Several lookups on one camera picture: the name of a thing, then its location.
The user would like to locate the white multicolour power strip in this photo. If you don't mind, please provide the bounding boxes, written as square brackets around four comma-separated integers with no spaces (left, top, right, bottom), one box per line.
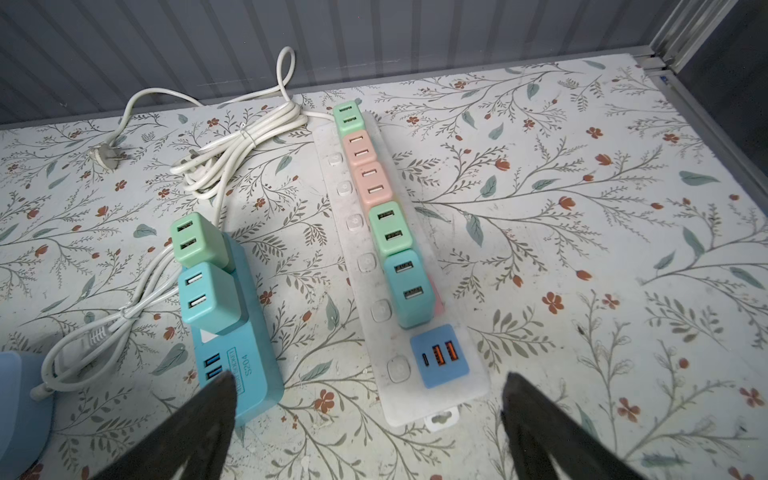
[313,112,490,432]

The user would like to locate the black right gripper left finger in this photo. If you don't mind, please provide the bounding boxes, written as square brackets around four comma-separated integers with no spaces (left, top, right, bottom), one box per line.
[96,372,237,479]

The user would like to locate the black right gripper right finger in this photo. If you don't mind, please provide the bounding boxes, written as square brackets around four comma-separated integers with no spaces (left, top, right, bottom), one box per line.
[501,373,641,479]

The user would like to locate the teal tower power strip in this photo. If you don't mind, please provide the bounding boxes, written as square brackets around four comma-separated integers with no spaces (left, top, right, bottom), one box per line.
[191,238,284,427]

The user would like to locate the green USB charger plug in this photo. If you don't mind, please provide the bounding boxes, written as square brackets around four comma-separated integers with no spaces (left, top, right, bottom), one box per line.
[332,101,365,138]

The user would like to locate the teal charger plug front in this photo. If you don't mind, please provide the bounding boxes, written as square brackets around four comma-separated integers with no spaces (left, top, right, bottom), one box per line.
[383,249,436,329]

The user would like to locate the teal charger plug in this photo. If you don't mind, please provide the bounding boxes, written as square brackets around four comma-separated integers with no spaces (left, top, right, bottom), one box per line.
[383,249,436,329]
[178,262,245,335]

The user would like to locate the green charger plug front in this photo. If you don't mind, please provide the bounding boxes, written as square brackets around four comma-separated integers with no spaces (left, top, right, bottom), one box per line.
[170,212,235,273]

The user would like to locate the white bundled power cables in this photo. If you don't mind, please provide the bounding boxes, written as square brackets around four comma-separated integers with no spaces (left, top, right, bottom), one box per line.
[29,46,337,402]

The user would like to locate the light blue round socket hub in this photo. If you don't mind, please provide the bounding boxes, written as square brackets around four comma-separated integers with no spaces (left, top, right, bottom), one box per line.
[1,351,53,479]

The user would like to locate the aluminium frame post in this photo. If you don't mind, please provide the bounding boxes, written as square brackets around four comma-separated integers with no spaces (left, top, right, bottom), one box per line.
[645,1,767,210]

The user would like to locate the pink USB charger plug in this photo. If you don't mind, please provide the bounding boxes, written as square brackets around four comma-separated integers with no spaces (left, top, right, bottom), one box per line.
[341,130,378,168]

